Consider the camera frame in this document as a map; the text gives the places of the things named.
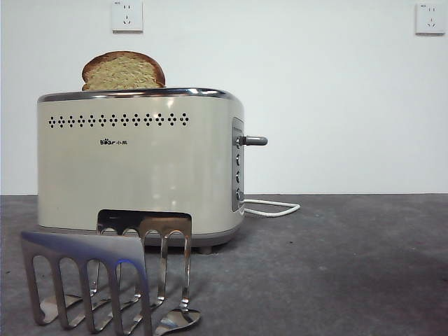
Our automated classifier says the grey toaster lever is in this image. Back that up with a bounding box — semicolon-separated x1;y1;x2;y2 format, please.
239;135;269;148

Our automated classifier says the brown-crusted bread slice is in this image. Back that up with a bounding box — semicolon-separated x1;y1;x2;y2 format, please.
81;50;167;92

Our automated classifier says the cream two-slot toaster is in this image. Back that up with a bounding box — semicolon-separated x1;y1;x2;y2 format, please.
36;87;245;255

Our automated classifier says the shiny metal toast rack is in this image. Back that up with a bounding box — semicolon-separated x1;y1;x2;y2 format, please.
20;209;203;335

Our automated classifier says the white power cable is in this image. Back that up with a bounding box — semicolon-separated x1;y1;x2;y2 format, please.
243;198;301;218

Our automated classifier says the white wall socket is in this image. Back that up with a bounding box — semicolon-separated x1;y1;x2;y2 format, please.
111;0;144;34
414;2;446;36

